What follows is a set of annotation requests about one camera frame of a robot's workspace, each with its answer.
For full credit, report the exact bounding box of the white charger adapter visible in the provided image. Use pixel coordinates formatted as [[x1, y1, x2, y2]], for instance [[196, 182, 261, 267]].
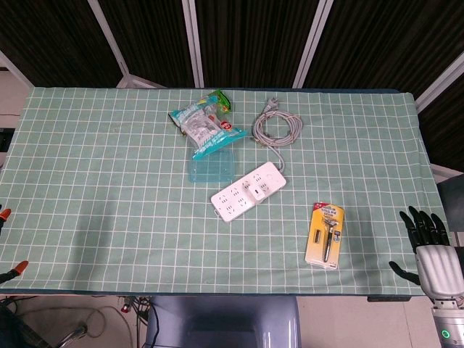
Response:
[[245, 182, 265, 202]]

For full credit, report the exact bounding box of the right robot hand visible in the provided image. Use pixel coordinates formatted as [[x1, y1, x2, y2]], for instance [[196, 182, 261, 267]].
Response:
[[389, 205, 464, 309]]

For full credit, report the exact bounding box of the grey coiled power cord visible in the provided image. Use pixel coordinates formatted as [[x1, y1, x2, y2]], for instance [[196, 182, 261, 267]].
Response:
[[252, 97, 305, 173]]

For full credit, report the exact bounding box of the teal snack bag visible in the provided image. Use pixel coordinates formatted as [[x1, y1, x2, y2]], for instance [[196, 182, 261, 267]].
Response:
[[168, 94, 248, 162]]

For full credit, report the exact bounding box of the grey-blue robot torso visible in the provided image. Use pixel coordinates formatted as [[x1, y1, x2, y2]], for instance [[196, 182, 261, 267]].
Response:
[[144, 297, 302, 348]]

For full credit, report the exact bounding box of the yellow razor blister pack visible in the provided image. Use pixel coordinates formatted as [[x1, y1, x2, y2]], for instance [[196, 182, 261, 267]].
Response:
[[304, 202, 346, 270]]

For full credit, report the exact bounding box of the clear blue plastic box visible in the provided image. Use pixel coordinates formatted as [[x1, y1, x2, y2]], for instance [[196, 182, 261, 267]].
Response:
[[188, 149, 235, 184]]

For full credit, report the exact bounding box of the dark folding partition screen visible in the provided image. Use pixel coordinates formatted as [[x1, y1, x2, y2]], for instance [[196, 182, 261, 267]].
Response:
[[0, 0, 464, 171]]

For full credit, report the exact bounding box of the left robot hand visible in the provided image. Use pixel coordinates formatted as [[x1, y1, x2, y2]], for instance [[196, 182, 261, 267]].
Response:
[[0, 208, 29, 286]]

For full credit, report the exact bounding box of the small green snack bag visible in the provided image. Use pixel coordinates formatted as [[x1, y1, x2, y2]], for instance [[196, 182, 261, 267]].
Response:
[[208, 89, 233, 115]]

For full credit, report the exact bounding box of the white power strip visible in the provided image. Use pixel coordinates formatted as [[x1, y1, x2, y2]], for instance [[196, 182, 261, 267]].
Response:
[[210, 162, 288, 223]]

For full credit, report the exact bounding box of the green checked tablecloth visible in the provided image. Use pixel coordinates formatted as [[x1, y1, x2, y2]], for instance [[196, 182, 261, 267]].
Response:
[[0, 86, 450, 295]]

